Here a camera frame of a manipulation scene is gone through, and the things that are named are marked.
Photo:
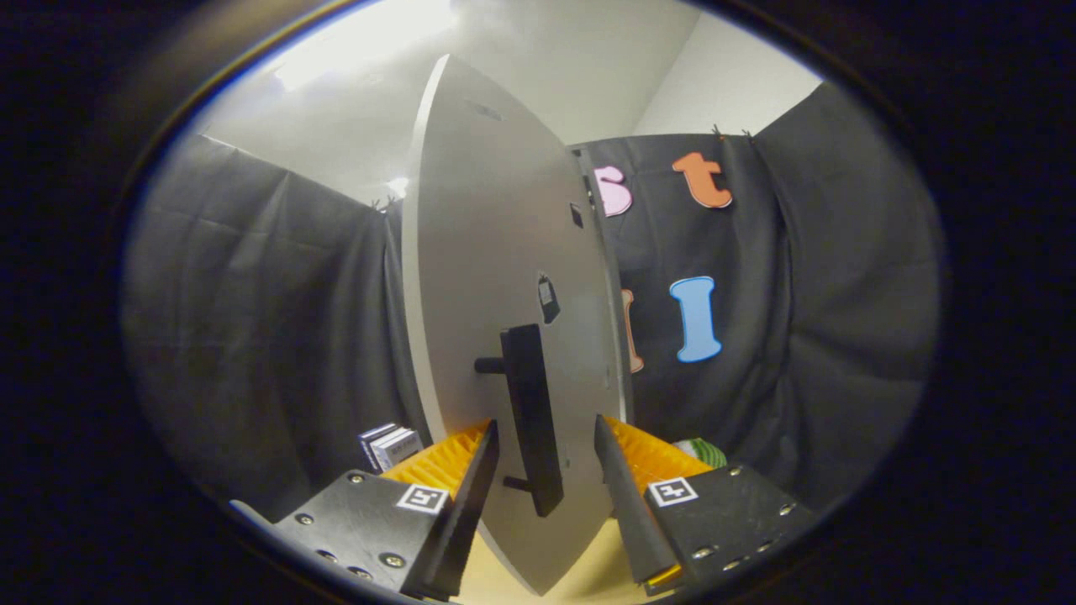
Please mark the blue white book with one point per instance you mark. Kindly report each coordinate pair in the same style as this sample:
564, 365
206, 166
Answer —
367, 437
402, 447
380, 441

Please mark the grey shoe cabinet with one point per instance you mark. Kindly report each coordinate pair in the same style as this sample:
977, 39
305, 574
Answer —
612, 294

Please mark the black backdrop cloth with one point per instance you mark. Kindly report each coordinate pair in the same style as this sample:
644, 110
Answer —
252, 319

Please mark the small ceiling light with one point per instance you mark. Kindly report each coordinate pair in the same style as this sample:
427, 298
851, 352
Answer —
398, 186

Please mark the green striped object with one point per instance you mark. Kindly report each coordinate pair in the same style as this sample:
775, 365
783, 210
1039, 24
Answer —
704, 454

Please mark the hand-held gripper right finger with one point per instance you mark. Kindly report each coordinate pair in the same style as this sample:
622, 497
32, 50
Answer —
635, 512

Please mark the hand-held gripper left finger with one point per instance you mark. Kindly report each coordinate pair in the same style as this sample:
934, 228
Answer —
458, 529

